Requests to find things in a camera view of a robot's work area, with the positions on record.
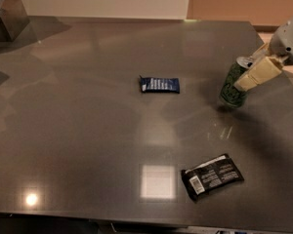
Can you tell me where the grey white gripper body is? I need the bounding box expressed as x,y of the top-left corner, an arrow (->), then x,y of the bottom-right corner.
269,17 -> 293,65

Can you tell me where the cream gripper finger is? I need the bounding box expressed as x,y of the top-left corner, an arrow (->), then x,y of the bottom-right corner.
247,43 -> 272,66
233,57 -> 283,92

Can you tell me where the green soda can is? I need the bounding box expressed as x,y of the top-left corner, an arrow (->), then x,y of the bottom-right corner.
219,57 -> 253,108

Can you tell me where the black rxbar chocolate wrapper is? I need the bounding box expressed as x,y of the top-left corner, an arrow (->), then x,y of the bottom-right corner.
181,154 -> 244,202

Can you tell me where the blue snack bar wrapper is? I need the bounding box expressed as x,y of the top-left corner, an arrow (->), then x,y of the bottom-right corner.
140,77 -> 180,94

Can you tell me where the dark box stand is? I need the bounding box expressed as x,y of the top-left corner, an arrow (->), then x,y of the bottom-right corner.
0,0 -> 29,42

